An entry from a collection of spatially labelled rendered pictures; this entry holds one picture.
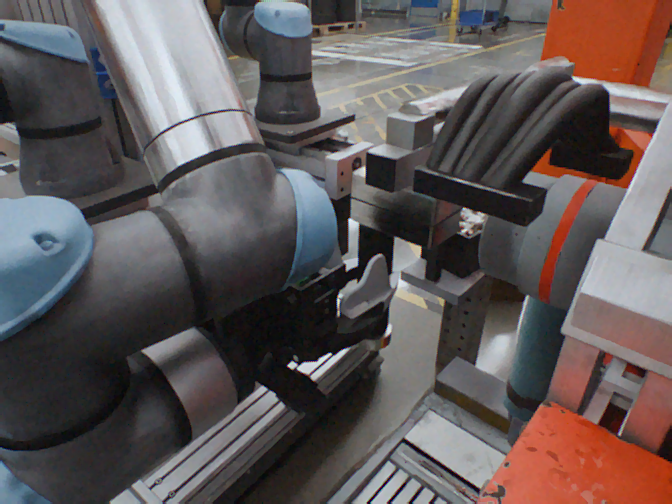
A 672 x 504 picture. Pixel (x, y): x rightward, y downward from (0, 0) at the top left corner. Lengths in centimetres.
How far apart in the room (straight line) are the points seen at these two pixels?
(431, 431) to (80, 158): 102
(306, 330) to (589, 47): 75
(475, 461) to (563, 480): 103
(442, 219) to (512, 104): 11
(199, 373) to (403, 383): 125
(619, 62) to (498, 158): 64
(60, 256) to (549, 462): 26
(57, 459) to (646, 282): 31
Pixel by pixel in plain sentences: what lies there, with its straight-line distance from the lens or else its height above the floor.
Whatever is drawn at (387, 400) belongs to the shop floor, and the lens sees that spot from 150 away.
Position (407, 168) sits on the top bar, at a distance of 40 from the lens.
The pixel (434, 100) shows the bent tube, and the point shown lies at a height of 101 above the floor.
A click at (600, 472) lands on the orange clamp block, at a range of 30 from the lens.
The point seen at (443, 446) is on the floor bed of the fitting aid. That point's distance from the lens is 132.
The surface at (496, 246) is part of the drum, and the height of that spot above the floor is 85.
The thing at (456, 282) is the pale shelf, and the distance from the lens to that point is 120.
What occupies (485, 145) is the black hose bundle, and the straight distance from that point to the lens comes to 35.
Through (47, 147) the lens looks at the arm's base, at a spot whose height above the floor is 89.
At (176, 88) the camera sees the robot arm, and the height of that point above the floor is 105.
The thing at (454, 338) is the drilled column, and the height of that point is 15.
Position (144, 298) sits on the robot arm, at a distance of 26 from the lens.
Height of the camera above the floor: 111
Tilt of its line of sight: 31 degrees down
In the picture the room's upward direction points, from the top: straight up
